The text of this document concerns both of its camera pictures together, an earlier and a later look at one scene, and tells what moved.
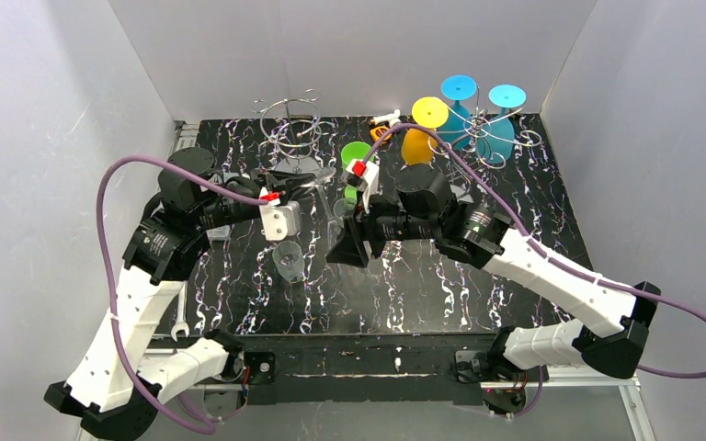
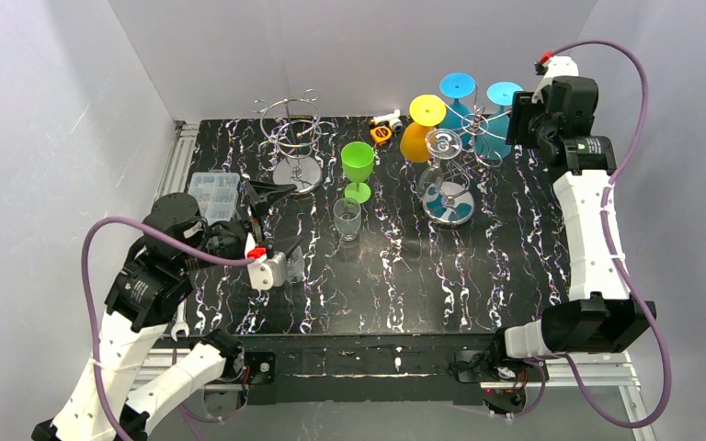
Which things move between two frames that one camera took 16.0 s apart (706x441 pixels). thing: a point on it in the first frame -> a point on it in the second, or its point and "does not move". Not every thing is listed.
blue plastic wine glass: [456, 129] does not move
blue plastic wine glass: [495, 141] does not move
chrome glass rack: [476, 144] does not move
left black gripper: [270, 186] -> [253, 225]
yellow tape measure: [377, 132] does not move
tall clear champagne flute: [335, 232] -> [440, 144]
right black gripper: [359, 225] -> [524, 118]
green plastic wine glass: [353, 151] does not move
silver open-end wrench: [181, 325] does not move
